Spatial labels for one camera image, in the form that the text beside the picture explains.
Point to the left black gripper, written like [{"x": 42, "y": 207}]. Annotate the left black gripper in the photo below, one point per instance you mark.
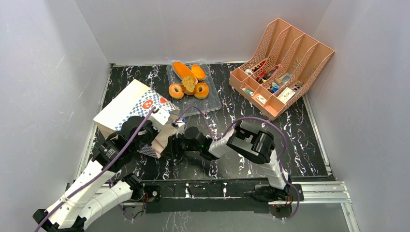
[{"x": 155, "y": 132}]

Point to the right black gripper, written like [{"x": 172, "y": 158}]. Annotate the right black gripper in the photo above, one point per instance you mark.
[{"x": 173, "y": 144}]

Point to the sugared orange fake donut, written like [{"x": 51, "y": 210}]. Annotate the sugared orange fake donut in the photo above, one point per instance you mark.
[{"x": 176, "y": 91}]

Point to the pink file organizer rack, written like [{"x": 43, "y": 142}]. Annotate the pink file organizer rack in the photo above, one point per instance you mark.
[{"x": 283, "y": 68}]

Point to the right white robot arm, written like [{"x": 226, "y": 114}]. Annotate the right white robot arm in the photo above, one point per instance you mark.
[{"x": 253, "y": 143}]

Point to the pink sugared bread slice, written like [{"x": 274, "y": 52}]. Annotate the pink sugared bread slice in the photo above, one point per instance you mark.
[{"x": 183, "y": 71}]

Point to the round orange fake bun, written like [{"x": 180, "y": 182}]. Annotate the round orange fake bun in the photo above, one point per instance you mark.
[{"x": 198, "y": 72}]

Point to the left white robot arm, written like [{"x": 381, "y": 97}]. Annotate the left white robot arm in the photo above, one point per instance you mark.
[{"x": 77, "y": 208}]

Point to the brown checkered paper bag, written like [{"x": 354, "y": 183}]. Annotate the brown checkered paper bag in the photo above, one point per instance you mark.
[{"x": 136, "y": 99}]

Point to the clear plastic tray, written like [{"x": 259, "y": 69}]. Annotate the clear plastic tray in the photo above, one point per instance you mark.
[{"x": 210, "y": 103}]

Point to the small yellow fake bread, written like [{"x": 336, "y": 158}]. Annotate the small yellow fake bread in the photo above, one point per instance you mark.
[{"x": 188, "y": 85}]

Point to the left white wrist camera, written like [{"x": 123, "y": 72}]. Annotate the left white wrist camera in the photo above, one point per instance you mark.
[{"x": 159, "y": 117}]

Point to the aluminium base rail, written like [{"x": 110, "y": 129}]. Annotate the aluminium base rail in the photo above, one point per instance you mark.
[{"x": 219, "y": 195}]

